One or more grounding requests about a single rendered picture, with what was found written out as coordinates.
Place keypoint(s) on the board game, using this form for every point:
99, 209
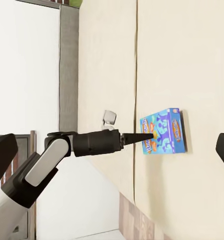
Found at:
167, 131

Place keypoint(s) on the fixed window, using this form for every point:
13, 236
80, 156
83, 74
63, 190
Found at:
26, 146

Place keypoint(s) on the bed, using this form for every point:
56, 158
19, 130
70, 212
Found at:
137, 58

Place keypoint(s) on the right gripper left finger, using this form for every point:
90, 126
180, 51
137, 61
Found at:
8, 150

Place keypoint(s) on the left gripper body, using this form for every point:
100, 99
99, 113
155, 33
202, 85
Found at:
104, 142

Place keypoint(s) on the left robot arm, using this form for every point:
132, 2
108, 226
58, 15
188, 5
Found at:
25, 185

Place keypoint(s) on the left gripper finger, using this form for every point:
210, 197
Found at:
132, 138

